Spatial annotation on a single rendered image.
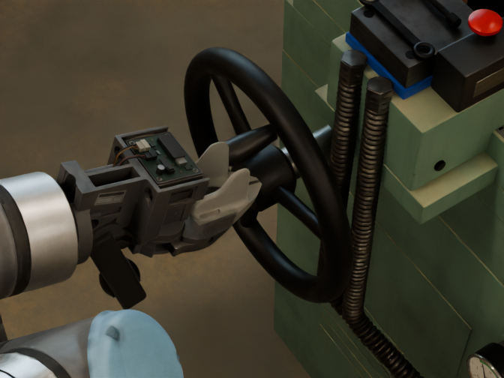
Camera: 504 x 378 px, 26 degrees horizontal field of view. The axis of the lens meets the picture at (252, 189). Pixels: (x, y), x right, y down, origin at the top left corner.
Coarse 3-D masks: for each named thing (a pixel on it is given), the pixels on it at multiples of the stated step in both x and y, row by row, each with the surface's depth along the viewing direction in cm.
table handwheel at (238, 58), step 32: (192, 64) 112; (224, 64) 105; (256, 64) 104; (192, 96) 117; (224, 96) 110; (256, 96) 101; (192, 128) 121; (288, 128) 99; (320, 128) 115; (256, 160) 110; (288, 160) 111; (320, 160) 99; (288, 192) 109; (320, 192) 100; (256, 224) 124; (320, 224) 102; (256, 256) 122; (352, 256) 104; (288, 288) 118; (320, 288) 109
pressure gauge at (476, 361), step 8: (488, 344) 116; (496, 344) 115; (480, 352) 115; (488, 352) 115; (496, 352) 114; (472, 360) 117; (480, 360) 115; (488, 360) 114; (496, 360) 114; (472, 368) 117; (480, 368) 116; (488, 368) 114; (496, 368) 113; (472, 376) 118; (480, 376) 117; (488, 376) 115; (496, 376) 113
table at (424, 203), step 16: (320, 0) 123; (336, 0) 120; (352, 0) 116; (336, 16) 121; (320, 96) 112; (320, 112) 113; (496, 144) 105; (480, 160) 107; (496, 160) 106; (384, 176) 107; (448, 176) 105; (464, 176) 105; (480, 176) 106; (496, 176) 108; (400, 192) 106; (416, 192) 104; (432, 192) 104; (448, 192) 104; (464, 192) 106; (416, 208) 104; (432, 208) 104
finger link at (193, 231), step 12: (228, 216) 96; (192, 228) 93; (204, 228) 94; (216, 228) 95; (228, 228) 97; (180, 240) 93; (192, 240) 93; (204, 240) 93; (216, 240) 95; (180, 252) 93
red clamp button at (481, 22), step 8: (472, 16) 97; (480, 16) 97; (488, 16) 97; (496, 16) 97; (472, 24) 96; (480, 24) 96; (488, 24) 96; (496, 24) 96; (480, 32) 96; (488, 32) 96; (496, 32) 96
